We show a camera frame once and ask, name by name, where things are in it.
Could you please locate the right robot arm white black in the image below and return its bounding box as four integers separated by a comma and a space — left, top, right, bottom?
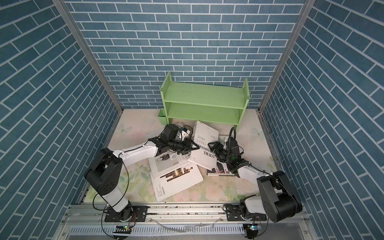
208, 139, 303, 223

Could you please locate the white magazine with handbag photo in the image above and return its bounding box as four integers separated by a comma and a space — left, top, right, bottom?
149, 151, 191, 178

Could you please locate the white Loewe Foundation book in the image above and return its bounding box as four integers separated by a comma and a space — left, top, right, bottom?
188, 121, 219, 170

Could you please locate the right circuit board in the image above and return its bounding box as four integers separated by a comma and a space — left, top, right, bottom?
243, 224, 262, 235

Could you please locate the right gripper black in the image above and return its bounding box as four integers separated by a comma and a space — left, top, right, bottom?
208, 141, 232, 165

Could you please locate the Chinese book with man portrait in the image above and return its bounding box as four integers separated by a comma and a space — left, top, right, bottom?
207, 161, 235, 177

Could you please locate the aluminium front rail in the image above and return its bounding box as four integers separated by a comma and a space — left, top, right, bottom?
61, 202, 313, 225

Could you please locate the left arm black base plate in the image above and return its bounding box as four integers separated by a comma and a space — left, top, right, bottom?
104, 205, 149, 223

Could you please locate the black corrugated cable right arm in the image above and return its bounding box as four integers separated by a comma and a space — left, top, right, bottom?
226, 126, 241, 169

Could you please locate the green two-tier shelf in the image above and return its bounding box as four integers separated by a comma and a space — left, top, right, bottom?
160, 72, 251, 127

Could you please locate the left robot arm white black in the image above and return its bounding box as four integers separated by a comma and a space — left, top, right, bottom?
84, 124, 200, 215

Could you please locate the white slotted cable duct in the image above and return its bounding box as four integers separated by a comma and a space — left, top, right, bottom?
68, 224, 245, 237

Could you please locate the left circuit board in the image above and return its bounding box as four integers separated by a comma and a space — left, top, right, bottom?
113, 226, 132, 236

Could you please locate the white-backed heritage culture book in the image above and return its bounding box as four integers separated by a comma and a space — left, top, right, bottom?
145, 122, 193, 140

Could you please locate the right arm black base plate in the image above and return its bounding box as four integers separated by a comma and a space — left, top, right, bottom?
222, 204, 267, 222

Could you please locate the circuit board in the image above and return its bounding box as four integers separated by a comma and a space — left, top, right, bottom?
113, 226, 132, 236
243, 224, 262, 235

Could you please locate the white booklet with brown bars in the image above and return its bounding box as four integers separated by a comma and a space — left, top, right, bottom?
151, 163, 203, 202

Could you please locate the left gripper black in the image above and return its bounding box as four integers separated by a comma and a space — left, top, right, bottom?
167, 137, 200, 155

